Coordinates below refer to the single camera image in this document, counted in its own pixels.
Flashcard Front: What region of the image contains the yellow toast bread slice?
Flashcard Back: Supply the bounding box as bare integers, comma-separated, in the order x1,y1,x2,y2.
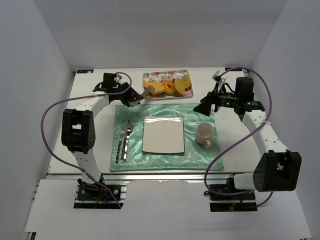
143,81,166,96

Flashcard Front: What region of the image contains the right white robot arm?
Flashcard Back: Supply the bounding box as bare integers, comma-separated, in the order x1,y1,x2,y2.
193,77,302,192

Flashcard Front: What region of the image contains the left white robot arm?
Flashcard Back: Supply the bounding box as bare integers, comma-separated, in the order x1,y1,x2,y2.
61,72,144,185

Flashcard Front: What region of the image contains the brown bread slice back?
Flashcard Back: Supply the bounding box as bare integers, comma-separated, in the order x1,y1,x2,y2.
181,75,192,90

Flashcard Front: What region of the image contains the brown bread slice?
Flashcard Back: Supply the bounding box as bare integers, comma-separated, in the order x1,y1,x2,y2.
172,78,186,97
181,75,192,90

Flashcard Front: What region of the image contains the brown bread slice front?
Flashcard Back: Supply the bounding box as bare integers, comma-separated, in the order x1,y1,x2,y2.
172,78,186,97

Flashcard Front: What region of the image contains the pink and white mug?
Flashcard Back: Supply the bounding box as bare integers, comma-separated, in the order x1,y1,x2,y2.
195,122,215,148

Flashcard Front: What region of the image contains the orange glazed donut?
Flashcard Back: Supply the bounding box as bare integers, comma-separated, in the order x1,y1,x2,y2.
162,80,175,95

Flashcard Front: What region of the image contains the floral serving tray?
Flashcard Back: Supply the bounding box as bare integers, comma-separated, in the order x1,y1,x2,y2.
142,70,194,100

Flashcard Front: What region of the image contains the white square plate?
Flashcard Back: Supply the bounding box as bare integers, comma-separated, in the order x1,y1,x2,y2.
142,116,185,155

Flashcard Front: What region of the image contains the green satin placemat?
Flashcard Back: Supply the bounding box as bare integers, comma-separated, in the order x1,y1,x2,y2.
109,103,221,172

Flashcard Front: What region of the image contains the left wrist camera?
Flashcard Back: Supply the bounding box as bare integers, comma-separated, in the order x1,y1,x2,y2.
114,74,123,85

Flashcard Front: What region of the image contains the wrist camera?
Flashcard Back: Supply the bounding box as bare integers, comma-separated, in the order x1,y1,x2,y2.
114,74,123,85
212,71,226,88

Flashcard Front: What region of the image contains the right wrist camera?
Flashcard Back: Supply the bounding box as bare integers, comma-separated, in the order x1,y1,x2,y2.
212,71,226,88

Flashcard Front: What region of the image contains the silver spoon patterned handle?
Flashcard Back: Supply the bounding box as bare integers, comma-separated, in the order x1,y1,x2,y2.
121,123,134,162

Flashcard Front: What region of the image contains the silver fork patterned handle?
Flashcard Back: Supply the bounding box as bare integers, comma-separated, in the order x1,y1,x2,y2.
115,123,126,164

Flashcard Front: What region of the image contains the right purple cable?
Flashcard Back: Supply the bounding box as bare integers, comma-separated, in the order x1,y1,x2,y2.
203,66,273,207

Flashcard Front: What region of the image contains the aluminium frame rail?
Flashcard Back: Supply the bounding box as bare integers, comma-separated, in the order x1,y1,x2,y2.
102,172,256,183

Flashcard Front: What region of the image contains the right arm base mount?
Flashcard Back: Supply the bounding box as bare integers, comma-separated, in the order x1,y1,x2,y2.
203,177,258,213

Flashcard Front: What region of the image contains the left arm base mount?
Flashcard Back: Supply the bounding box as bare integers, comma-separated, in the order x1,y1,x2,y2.
73,178,124,210

